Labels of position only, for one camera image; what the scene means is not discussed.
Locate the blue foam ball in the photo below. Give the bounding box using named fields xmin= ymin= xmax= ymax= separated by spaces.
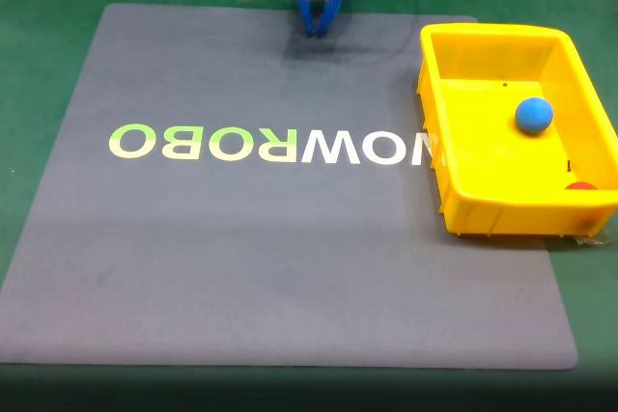
xmin=514 ymin=96 xmax=555 ymax=135

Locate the yellow plastic bin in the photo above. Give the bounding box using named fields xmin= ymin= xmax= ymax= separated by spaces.
xmin=416 ymin=22 xmax=618 ymax=238

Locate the grey mat with NOWROBO print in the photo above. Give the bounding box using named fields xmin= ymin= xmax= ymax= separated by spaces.
xmin=0 ymin=2 xmax=579 ymax=371

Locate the clear plastic wrapper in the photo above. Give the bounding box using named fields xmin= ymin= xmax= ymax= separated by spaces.
xmin=572 ymin=232 xmax=615 ymax=248

